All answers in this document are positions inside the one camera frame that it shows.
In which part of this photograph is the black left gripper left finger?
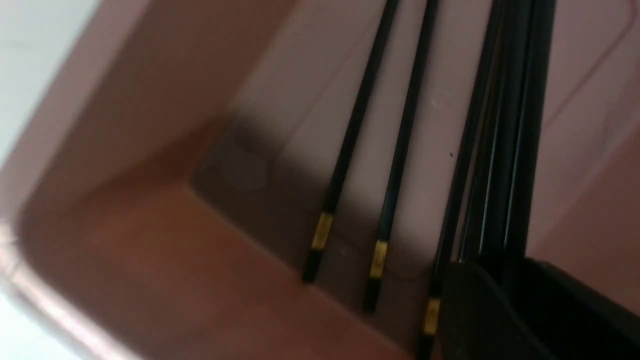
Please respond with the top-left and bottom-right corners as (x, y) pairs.
(439, 262), (551, 360)

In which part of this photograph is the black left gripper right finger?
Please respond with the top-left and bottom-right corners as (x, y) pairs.
(512, 259), (640, 360)

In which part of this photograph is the black chopstick gold band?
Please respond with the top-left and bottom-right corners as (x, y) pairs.
(362, 0), (440, 314)
(301, 0), (400, 284)
(414, 0), (506, 360)

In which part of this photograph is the pink plastic bin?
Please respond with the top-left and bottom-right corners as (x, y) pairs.
(0, 0), (640, 360)

